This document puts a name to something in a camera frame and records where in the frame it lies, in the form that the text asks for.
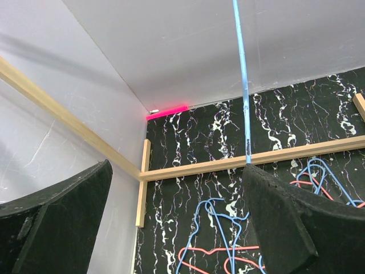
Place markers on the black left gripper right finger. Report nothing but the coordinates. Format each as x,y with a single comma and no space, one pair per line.
300,232

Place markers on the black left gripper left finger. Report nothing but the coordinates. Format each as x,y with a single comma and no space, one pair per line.
54,230

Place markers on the light blue wire hanger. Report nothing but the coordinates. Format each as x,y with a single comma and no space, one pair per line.
244,78

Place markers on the pink plastic marker strip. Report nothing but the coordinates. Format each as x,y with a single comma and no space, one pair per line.
161,113

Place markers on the tangled pink wire hangers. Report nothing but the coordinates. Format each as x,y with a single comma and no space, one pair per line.
260,266

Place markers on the tangled blue wire hangers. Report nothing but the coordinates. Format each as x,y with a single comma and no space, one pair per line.
341,178

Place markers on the wooden clothes rack frame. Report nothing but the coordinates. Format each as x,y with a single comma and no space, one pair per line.
13,77

